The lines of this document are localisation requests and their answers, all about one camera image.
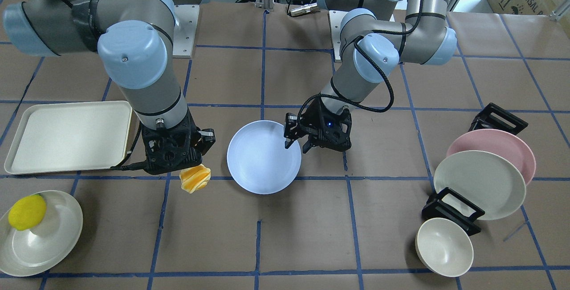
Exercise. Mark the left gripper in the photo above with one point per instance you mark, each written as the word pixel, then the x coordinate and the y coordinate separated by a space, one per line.
pixel 311 118

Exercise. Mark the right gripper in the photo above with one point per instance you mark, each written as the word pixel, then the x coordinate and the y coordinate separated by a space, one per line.
pixel 205 140

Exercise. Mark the striped orange bread roll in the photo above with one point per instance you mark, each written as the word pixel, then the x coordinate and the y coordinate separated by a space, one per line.
pixel 194 178

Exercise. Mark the blue plate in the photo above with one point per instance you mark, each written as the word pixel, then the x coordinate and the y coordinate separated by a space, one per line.
pixel 258 160

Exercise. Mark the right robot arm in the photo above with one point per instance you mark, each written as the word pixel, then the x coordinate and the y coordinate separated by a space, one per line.
pixel 134 39

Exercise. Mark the black plate rack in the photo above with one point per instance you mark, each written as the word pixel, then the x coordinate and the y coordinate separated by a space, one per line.
pixel 453 206

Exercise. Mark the cream plate in rack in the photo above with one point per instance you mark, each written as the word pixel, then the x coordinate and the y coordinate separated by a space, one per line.
pixel 488 180

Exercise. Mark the pink plate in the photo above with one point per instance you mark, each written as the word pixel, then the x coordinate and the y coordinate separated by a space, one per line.
pixel 501 143

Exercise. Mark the white plate with lemon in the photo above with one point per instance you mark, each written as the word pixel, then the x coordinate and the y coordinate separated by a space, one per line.
pixel 33 251

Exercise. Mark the white rectangular tray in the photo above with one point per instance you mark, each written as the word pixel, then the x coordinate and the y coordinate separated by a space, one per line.
pixel 69 137

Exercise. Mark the silver flashlight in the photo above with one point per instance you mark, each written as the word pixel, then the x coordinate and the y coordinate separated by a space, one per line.
pixel 303 10

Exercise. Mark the cream bowl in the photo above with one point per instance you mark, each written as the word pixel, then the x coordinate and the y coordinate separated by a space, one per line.
pixel 444 247

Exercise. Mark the yellow lemon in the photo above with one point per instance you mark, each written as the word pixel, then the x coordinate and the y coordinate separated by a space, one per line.
pixel 27 212

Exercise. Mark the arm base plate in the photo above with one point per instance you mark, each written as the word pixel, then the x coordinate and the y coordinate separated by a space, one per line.
pixel 185 30
pixel 335 19

